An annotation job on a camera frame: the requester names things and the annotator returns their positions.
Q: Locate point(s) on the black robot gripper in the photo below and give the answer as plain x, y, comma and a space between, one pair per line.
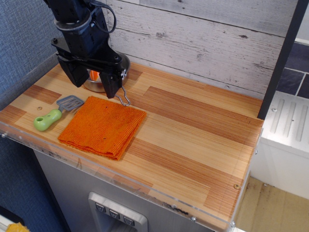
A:
84, 46

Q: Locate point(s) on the orange white salmon sushi toy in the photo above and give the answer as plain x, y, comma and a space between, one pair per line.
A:
94, 75

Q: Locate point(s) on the small steel pan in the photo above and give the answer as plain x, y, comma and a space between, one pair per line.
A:
102, 82

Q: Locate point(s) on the orange cloth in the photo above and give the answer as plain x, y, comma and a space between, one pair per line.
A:
103, 128

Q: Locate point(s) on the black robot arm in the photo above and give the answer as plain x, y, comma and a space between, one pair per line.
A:
84, 45

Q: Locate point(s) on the steel cabinet with button panel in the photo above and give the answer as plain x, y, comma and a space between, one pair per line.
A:
144, 192

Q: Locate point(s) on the yellow object at corner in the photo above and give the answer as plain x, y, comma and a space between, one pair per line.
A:
17, 227

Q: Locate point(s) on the white radiator cover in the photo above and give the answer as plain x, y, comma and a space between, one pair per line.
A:
282, 154

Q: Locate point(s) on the green handled grey spatula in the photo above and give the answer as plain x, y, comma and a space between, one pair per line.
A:
68, 103

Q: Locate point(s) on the dark vertical post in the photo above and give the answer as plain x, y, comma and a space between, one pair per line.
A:
283, 56

